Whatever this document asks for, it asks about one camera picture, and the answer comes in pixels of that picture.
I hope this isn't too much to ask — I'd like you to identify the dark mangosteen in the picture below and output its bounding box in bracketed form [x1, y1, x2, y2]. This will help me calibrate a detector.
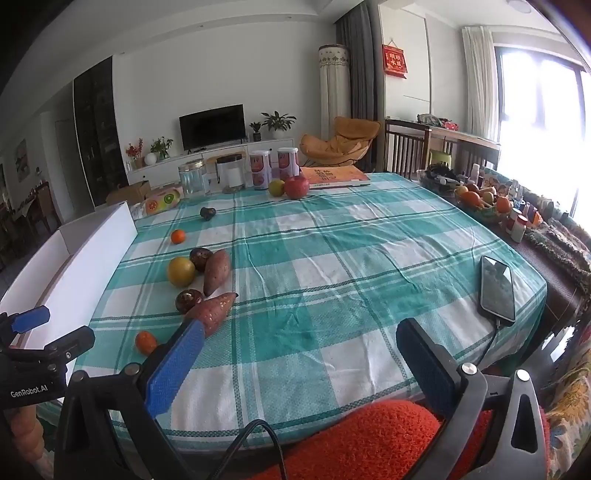
[175, 289, 204, 314]
[189, 247, 213, 273]

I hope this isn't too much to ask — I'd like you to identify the red wall calendar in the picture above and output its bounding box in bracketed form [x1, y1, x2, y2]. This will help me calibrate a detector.
[382, 44, 408, 79]

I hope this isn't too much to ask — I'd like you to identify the white standing air conditioner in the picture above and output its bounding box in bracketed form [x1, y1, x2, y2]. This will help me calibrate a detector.
[318, 44, 351, 140]

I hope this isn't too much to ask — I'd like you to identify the potted green plant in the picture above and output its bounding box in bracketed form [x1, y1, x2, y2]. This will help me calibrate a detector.
[262, 111, 297, 139]

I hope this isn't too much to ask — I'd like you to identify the left pink can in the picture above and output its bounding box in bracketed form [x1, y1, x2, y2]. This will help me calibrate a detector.
[249, 150, 271, 190]

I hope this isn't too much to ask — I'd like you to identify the yellow round fruit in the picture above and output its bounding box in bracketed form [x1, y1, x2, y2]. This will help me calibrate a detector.
[166, 257, 195, 288]

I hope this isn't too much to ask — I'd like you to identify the cardboard box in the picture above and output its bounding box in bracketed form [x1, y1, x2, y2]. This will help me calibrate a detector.
[106, 181, 151, 206]

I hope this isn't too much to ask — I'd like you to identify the person's left hand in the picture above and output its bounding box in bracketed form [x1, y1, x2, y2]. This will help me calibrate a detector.
[10, 405, 44, 464]

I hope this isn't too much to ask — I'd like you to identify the orange lounge chair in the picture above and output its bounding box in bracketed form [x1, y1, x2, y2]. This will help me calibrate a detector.
[300, 116, 381, 167]

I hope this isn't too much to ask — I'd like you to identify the orange fuzzy cushion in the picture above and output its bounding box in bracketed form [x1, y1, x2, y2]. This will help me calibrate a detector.
[248, 398, 551, 480]

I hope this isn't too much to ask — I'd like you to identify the fruit print pouch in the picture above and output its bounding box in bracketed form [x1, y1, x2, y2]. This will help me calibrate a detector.
[143, 184, 182, 216]

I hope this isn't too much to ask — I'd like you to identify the black television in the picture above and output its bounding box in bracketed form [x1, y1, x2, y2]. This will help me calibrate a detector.
[179, 104, 246, 151]

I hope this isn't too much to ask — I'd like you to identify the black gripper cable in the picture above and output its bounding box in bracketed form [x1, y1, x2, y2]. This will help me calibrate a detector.
[218, 418, 290, 480]

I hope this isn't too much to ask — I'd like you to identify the dark wrinkled fruit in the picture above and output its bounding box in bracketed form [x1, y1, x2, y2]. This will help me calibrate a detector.
[199, 207, 216, 221]

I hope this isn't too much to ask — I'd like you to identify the orange book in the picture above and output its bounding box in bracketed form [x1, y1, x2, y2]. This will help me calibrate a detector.
[301, 165, 370, 189]

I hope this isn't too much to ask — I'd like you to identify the fruit tray on side table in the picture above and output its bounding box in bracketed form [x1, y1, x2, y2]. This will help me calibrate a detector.
[454, 183, 513, 225]

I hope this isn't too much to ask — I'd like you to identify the teal plaid tablecloth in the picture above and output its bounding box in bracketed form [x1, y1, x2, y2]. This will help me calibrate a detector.
[76, 174, 547, 452]

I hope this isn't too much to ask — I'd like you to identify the green apple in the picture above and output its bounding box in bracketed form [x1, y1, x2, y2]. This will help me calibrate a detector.
[269, 179, 284, 198]

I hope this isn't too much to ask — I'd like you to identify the pink can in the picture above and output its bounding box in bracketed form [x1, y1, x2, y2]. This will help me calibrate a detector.
[277, 147, 301, 181]
[249, 150, 271, 190]

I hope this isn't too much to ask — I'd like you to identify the small orange mandarin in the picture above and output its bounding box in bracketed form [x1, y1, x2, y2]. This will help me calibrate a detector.
[134, 331, 158, 356]
[170, 229, 186, 245]

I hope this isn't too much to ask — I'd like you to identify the clear glass jar gold lid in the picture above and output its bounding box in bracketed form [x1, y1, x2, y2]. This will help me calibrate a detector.
[178, 160, 209, 198]

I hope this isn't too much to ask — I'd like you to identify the black charging cable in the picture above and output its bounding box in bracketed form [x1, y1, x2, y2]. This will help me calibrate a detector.
[475, 315, 504, 368]

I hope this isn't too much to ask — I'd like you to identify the right pink can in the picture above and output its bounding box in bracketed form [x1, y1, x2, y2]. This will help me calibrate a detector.
[277, 147, 301, 181]

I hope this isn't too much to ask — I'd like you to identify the white storage box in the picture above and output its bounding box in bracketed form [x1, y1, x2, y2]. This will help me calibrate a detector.
[1, 203, 139, 349]

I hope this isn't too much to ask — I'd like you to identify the white tv cabinet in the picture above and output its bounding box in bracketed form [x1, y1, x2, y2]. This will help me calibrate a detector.
[126, 137, 297, 186]

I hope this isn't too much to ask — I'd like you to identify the red flower vase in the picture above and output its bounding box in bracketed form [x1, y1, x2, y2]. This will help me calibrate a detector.
[125, 138, 143, 169]

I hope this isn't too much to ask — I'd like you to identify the red apple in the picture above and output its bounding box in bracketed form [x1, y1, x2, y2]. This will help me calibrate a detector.
[283, 175, 310, 200]

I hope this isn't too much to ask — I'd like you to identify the sweet potato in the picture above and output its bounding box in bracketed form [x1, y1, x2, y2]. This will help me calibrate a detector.
[204, 250, 230, 297]
[183, 292, 238, 338]

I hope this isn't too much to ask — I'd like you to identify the black smartphone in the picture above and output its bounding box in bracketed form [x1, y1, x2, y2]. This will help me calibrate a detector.
[479, 256, 516, 325]

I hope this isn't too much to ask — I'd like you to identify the clear jar black lid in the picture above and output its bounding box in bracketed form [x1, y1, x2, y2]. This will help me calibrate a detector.
[216, 153, 245, 194]

